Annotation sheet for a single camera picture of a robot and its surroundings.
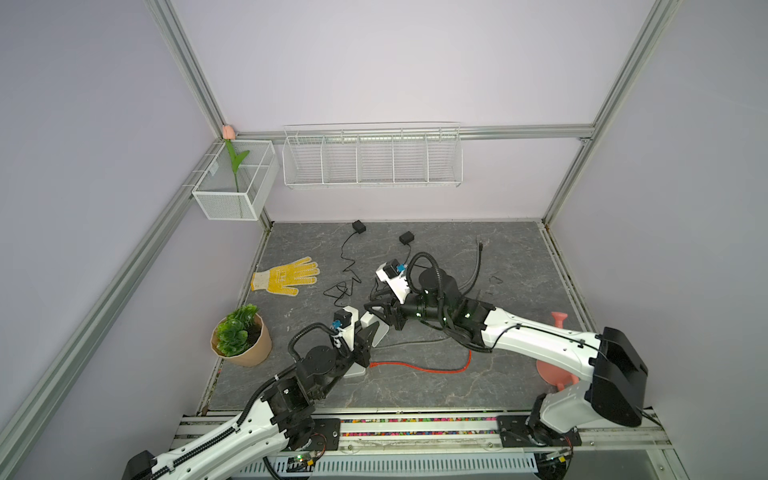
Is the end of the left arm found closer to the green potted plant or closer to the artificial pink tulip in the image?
the green potted plant

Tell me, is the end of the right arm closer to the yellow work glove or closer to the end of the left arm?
the end of the left arm

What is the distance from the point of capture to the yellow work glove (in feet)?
3.41

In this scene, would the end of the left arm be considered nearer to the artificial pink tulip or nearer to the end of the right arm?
the end of the right arm

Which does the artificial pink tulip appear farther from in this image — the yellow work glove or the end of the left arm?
the end of the left arm

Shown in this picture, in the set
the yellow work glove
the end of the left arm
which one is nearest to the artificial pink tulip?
the yellow work glove

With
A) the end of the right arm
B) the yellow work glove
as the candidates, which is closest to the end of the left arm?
the end of the right arm

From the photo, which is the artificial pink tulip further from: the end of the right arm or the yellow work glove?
the end of the right arm
